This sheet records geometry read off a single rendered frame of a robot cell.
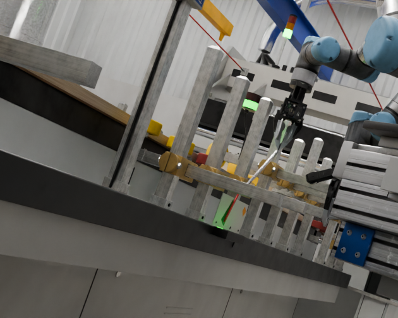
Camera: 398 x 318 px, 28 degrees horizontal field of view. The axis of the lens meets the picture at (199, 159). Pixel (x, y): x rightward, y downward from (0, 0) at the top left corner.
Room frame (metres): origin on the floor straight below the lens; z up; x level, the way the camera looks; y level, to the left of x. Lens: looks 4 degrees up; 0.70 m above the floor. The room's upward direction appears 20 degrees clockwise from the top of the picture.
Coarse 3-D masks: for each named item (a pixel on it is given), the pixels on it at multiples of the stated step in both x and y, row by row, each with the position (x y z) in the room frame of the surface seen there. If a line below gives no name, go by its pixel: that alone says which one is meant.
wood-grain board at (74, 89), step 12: (36, 72) 1.65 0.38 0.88; (48, 84) 1.76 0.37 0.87; (60, 84) 1.75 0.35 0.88; (72, 84) 1.79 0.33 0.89; (72, 96) 1.83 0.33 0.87; (84, 96) 1.85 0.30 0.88; (96, 96) 1.89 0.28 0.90; (96, 108) 1.91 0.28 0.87; (108, 108) 1.96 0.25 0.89; (120, 120) 2.03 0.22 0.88; (192, 156) 2.52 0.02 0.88; (300, 216) 3.94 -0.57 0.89
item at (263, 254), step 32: (0, 160) 1.29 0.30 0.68; (32, 160) 1.38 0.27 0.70; (0, 192) 1.32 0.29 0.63; (32, 192) 1.41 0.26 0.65; (64, 192) 1.50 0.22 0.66; (96, 192) 1.61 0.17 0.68; (96, 224) 1.66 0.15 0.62; (128, 224) 1.78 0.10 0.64; (160, 224) 1.94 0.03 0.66; (192, 224) 2.12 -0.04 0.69; (224, 256) 2.44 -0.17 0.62; (256, 256) 2.74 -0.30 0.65; (288, 256) 3.12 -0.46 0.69
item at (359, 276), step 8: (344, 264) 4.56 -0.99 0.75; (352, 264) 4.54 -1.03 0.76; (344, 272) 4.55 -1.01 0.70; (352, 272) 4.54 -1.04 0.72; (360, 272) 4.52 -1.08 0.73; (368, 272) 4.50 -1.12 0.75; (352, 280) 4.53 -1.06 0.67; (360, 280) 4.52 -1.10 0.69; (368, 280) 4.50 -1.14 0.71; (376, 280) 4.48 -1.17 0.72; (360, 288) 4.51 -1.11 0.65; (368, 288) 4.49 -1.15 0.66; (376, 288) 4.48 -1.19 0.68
